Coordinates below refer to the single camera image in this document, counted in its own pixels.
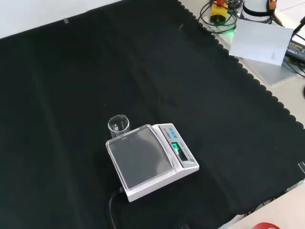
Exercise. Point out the clear glass beaker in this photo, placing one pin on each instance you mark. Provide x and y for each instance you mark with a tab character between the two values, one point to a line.
118	130

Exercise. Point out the white electronic balance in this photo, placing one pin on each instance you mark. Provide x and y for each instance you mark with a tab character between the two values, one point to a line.
143	157

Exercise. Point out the black bench cloth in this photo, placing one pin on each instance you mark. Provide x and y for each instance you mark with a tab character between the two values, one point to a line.
71	95

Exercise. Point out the yellow stop button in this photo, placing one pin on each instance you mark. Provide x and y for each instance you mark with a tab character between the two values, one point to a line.
218	10

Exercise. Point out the grey tape piece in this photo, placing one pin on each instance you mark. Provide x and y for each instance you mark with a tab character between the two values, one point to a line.
66	21

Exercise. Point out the pale paper board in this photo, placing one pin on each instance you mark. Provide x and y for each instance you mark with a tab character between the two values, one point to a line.
259	43

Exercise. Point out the black power adapter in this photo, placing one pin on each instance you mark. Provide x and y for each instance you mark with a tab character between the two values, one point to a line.
296	50

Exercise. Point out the clear cloth clamp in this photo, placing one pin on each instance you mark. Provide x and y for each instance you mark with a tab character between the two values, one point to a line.
301	166

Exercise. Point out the grey base plate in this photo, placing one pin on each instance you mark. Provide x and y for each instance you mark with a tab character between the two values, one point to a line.
274	74

